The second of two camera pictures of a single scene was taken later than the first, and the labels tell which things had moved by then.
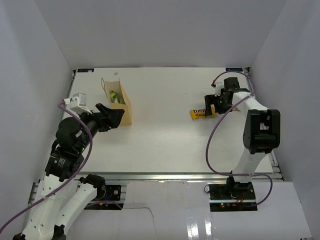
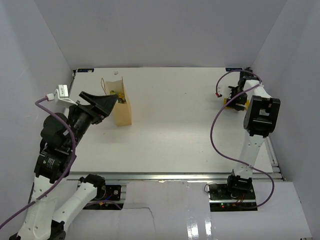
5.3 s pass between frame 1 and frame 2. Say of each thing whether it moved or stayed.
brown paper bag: stayed
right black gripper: moved
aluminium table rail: stayed
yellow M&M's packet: moved
